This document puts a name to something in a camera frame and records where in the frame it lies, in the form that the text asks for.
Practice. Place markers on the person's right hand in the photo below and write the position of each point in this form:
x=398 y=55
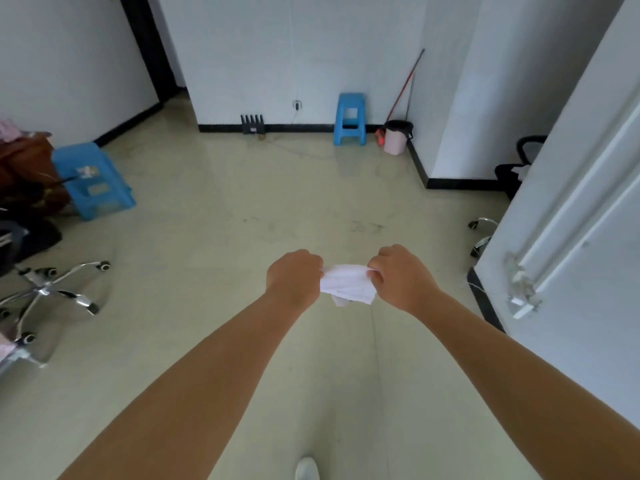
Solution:
x=405 y=279

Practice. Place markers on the person's left hand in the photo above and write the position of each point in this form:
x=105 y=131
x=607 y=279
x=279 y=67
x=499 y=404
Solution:
x=290 y=275

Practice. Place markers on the person's left thumb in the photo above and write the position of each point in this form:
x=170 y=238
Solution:
x=320 y=268

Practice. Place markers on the person's right thumb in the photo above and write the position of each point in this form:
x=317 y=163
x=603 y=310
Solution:
x=375 y=274

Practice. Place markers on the white cloth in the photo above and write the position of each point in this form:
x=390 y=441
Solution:
x=348 y=284

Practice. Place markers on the person's right forearm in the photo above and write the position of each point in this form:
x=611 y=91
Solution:
x=510 y=389

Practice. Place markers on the person's left forearm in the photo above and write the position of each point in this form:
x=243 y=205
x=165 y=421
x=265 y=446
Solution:
x=200 y=384

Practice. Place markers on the pink trash bin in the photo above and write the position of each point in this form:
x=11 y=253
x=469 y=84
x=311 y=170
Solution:
x=397 y=136

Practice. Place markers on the small blue plastic stool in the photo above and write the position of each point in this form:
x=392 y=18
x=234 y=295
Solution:
x=350 y=119

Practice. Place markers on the black mesh office chair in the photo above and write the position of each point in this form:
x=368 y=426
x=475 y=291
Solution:
x=505 y=189

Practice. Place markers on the black slotted rack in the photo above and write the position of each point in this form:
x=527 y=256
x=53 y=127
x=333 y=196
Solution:
x=252 y=124

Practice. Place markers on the white shoe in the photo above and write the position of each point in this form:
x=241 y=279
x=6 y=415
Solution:
x=306 y=468

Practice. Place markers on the white door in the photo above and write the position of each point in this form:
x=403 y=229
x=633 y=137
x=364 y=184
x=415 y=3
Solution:
x=570 y=209

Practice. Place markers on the large blue plastic stool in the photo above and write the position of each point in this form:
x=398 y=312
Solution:
x=92 y=179

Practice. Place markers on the chrome-base office chair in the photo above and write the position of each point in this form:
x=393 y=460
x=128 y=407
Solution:
x=35 y=294

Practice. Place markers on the brown bag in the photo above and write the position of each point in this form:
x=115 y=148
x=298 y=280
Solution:
x=27 y=169

